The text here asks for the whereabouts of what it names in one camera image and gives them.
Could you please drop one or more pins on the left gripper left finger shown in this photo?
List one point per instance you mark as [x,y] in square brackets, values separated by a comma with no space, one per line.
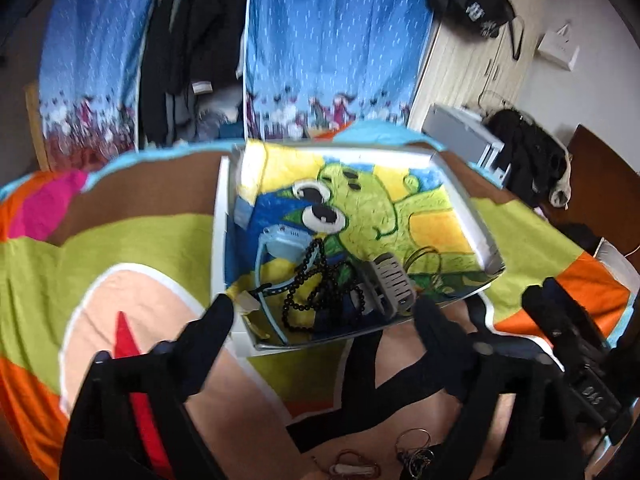
[195,351]

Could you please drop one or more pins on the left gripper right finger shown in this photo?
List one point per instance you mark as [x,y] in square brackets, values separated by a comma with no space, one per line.
[450,356]

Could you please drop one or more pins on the grey hair claw clip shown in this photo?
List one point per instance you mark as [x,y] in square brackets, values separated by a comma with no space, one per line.
[387,288]

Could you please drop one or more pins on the white tray with frog drawing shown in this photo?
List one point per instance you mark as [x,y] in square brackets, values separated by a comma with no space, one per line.
[357,202]

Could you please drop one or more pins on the wooden bed headboard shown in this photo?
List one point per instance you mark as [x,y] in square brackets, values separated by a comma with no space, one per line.
[605,194]

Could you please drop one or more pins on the pile of dark clothes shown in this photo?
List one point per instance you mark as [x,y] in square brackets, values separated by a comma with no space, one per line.
[538,163]

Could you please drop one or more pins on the white bedside cabinet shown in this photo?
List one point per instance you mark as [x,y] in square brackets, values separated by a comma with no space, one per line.
[464,134]

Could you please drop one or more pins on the beige wooden wardrobe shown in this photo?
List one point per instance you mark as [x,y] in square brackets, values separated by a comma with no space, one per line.
[462,70]

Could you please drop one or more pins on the blue dotted fabric wardrobe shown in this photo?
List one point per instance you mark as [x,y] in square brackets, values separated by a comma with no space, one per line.
[125,75]

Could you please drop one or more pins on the white paper gift bag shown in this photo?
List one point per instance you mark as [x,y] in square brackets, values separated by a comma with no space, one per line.
[558,47]

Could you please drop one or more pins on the black hanging tote bag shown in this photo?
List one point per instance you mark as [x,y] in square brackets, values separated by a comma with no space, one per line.
[483,18]

